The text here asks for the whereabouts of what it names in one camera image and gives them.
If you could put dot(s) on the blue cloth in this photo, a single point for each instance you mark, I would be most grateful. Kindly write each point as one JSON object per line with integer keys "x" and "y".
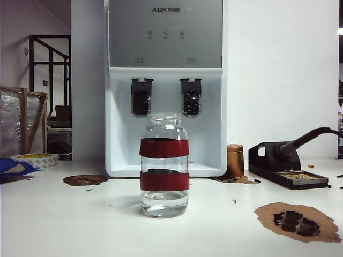
{"x": 8, "y": 164}

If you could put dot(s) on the white AUX water dispenser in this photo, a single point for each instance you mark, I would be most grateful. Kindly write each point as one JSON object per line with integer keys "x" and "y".
{"x": 166, "y": 53}

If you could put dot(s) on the wooden crate with plastic wrap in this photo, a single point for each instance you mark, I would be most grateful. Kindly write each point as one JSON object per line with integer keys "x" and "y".
{"x": 24, "y": 120}

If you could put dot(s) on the white tape roll yellow core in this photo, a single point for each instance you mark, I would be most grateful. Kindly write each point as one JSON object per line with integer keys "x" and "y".
{"x": 45, "y": 162}

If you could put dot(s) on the low wooden bench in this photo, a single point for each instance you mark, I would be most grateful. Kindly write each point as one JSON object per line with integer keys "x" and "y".
{"x": 59, "y": 129}

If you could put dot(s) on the grey dispenser tap paddle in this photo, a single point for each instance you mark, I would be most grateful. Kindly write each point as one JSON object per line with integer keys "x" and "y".
{"x": 142, "y": 88}
{"x": 190, "y": 87}

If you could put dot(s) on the round wall sensor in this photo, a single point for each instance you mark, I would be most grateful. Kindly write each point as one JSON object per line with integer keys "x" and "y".
{"x": 26, "y": 51}

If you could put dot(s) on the gold cylindrical can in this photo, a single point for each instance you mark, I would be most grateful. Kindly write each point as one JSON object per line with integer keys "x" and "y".
{"x": 235, "y": 160}

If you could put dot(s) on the black wall switch panel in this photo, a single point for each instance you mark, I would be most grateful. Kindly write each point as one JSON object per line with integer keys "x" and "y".
{"x": 45, "y": 83}

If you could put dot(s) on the brown cardboard box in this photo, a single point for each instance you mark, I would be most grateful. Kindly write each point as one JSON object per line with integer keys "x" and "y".
{"x": 63, "y": 112}

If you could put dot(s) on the clear bottle with red bands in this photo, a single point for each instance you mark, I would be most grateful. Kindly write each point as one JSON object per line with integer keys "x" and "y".
{"x": 164, "y": 151}

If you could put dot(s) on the black soldering iron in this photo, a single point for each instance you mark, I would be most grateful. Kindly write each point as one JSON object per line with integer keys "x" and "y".
{"x": 300, "y": 142}

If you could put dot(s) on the black soldering iron stand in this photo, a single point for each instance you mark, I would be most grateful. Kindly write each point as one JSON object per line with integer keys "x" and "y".
{"x": 268, "y": 166}

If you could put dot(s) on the black metal frame rack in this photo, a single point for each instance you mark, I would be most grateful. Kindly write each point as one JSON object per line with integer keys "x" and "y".
{"x": 49, "y": 63}

